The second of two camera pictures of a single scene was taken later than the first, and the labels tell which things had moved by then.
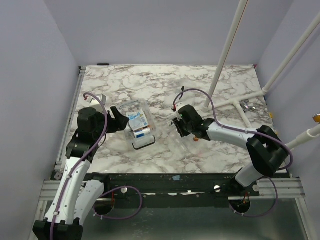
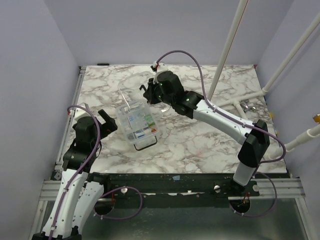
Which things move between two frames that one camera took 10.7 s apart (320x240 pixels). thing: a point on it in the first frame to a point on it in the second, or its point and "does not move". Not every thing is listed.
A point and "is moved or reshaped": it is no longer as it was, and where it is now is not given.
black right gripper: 179,125 to 150,92
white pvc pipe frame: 208,105 does not move
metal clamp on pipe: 245,106 does not move
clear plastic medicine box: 140,129 does not move
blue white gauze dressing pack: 137,120 is moved or reshaped
